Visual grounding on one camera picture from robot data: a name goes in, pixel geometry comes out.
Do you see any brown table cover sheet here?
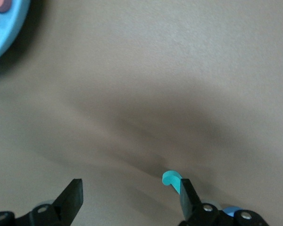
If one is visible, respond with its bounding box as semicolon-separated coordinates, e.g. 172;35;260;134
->
0;0;283;226

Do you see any blue plate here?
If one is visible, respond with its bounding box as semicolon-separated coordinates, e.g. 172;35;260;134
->
0;0;31;66

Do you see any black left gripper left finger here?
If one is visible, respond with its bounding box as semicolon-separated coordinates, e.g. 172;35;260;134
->
0;178;84;226

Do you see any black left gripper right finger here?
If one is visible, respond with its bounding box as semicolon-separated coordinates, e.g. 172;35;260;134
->
178;178;270;226

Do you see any teal letter l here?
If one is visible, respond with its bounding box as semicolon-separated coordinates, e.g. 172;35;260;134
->
161;170;183;195

